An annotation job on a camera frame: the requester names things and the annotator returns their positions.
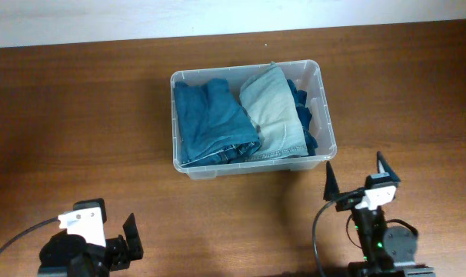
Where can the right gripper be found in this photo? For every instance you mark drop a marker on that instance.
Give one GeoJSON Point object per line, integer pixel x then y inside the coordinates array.
{"type": "Point", "coordinates": [329, 191]}

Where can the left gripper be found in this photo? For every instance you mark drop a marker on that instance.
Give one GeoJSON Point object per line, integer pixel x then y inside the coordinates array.
{"type": "Point", "coordinates": [124, 254]}

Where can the navy blue garment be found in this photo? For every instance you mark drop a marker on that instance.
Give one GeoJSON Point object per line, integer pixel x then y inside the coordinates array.
{"type": "Point", "coordinates": [304, 115]}

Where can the light blue jeans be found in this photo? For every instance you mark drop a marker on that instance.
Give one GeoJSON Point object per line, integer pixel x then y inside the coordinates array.
{"type": "Point", "coordinates": [269, 103]}

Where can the dark blue jeans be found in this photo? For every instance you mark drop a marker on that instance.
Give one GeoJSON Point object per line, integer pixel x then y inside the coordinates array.
{"type": "Point", "coordinates": [214, 128]}

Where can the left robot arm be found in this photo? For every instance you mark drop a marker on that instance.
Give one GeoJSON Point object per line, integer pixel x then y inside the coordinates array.
{"type": "Point", "coordinates": [49, 263]}

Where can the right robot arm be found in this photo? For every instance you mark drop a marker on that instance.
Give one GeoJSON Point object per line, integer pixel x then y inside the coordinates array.
{"type": "Point", "coordinates": [388, 246]}

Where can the clear plastic storage bin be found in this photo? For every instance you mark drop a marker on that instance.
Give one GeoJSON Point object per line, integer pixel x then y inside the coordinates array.
{"type": "Point", "coordinates": [306, 75]}

